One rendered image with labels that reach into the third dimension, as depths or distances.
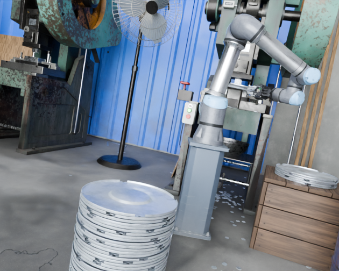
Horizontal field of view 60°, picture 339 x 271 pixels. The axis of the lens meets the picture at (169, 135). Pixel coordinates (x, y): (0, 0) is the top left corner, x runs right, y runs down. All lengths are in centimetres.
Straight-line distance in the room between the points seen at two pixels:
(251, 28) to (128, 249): 109
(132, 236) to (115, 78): 302
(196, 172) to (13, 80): 185
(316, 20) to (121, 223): 155
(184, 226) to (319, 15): 134
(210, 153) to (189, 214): 31
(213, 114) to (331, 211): 66
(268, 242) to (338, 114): 218
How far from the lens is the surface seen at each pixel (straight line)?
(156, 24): 255
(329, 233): 153
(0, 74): 287
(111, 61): 379
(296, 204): 148
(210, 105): 140
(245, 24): 150
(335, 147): 348
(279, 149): 340
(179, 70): 347
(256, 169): 195
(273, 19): 218
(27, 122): 260
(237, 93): 204
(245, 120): 198
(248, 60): 217
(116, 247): 83
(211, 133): 140
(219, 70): 157
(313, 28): 193
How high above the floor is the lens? 62
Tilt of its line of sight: 7 degrees down
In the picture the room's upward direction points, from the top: 10 degrees clockwise
